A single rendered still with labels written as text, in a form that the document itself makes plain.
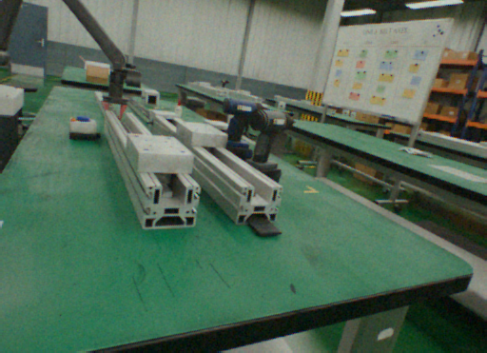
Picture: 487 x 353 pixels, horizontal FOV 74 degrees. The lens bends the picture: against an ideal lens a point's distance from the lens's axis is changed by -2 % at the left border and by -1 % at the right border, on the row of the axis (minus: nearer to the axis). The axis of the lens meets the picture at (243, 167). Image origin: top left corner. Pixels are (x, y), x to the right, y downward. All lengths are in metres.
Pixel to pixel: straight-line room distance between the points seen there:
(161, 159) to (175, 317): 0.32
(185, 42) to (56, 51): 4.22
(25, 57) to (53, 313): 12.08
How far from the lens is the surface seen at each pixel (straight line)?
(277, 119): 0.93
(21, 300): 0.48
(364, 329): 0.84
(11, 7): 1.56
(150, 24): 12.66
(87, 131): 1.21
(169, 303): 0.46
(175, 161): 0.66
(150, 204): 0.61
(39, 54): 12.39
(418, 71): 3.77
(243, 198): 0.67
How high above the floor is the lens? 1.07
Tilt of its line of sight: 15 degrees down
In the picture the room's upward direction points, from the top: 11 degrees clockwise
